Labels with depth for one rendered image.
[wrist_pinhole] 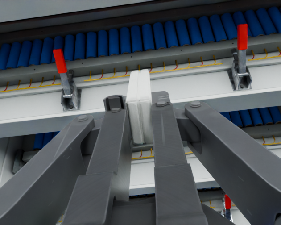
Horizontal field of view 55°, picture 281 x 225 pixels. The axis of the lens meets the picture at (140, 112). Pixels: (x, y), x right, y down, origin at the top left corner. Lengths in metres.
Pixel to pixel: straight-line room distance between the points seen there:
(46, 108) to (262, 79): 0.34
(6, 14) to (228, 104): 0.34
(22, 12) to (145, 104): 0.27
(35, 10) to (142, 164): 0.34
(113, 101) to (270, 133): 0.47
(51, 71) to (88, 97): 0.08
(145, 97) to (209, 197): 0.56
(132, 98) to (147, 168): 0.41
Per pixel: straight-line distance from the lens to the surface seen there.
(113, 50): 0.48
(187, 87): 0.43
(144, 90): 0.17
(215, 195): 0.70
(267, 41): 0.49
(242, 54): 0.43
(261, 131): 0.59
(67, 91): 0.43
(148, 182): 0.55
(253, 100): 0.46
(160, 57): 0.45
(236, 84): 0.43
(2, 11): 0.41
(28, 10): 0.39
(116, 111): 0.15
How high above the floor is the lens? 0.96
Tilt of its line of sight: 35 degrees down
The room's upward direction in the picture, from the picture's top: 9 degrees counter-clockwise
